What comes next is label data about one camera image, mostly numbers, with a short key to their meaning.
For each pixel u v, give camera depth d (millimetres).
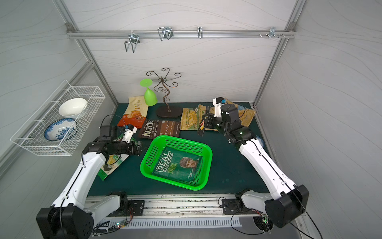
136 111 1139
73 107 718
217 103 645
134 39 783
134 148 684
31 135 566
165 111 1139
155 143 885
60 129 648
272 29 765
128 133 718
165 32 761
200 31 723
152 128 1044
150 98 940
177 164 862
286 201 375
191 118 1091
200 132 723
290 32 781
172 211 733
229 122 530
